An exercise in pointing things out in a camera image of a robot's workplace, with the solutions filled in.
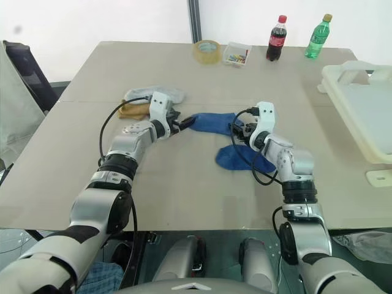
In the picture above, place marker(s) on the clear packing tape roll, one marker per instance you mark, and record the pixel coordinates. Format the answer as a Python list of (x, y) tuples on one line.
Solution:
[(207, 52)]

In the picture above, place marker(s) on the silver robot left thigh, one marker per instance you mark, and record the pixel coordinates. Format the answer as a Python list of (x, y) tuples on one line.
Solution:
[(180, 257)]

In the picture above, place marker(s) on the grey robot torso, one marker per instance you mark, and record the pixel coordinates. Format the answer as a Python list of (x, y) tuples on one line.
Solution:
[(196, 286)]

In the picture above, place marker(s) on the grey aluminium post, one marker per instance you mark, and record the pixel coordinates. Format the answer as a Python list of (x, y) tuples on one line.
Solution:
[(195, 21)]

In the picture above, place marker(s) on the cola bottle red cap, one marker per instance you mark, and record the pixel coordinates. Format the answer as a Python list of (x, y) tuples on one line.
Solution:
[(275, 39)]

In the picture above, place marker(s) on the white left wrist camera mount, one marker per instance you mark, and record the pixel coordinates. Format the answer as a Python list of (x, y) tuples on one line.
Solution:
[(159, 104)]

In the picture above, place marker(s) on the grey crumpled cloth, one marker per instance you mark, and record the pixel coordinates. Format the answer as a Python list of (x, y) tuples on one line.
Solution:
[(364, 243)]

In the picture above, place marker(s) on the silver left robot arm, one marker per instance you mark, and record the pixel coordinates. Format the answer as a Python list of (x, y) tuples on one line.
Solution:
[(122, 147)]

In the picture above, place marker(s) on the blue sock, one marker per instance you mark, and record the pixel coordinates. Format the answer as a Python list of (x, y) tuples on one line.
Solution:
[(211, 122)]

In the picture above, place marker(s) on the green plastic bottle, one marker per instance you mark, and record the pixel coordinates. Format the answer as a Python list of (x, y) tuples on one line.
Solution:
[(318, 38)]

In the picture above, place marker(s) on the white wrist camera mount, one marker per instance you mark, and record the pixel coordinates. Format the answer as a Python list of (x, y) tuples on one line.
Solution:
[(266, 118), (159, 104)]

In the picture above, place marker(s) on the silver robot right thigh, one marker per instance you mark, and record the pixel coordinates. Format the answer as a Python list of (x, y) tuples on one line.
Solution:
[(258, 263)]

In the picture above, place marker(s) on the black mesh chair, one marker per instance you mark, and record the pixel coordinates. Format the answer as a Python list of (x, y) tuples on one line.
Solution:
[(33, 76)]

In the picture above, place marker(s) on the blue checked cloth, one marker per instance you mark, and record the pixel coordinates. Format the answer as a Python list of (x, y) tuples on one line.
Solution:
[(102, 277)]

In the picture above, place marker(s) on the grey sock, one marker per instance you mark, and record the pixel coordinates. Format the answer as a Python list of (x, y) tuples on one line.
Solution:
[(141, 92)]

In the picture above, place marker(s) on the tan sock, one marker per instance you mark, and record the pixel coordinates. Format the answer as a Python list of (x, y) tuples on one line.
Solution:
[(131, 110)]

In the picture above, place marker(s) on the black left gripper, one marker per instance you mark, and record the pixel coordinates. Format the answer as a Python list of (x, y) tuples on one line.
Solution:
[(173, 115)]

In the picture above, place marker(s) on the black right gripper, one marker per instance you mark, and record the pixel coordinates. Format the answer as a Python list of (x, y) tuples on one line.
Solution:
[(247, 132)]

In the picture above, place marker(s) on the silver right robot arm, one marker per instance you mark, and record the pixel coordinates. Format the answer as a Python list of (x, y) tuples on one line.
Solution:
[(294, 165)]

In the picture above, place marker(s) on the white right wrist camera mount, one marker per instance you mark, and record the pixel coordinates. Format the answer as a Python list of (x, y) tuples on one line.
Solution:
[(266, 118)]

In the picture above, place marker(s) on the cream plastic basket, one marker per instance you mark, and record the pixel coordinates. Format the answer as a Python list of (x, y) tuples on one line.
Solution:
[(367, 104)]

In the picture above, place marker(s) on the cream plastic piece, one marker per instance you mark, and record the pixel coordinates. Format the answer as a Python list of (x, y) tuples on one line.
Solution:
[(379, 178)]

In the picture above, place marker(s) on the silver robot thigh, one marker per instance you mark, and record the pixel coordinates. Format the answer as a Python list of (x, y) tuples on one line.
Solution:
[(180, 257), (258, 263)]

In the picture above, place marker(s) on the clear box of coloured clips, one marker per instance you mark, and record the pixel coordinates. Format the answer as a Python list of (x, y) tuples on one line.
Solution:
[(236, 55)]

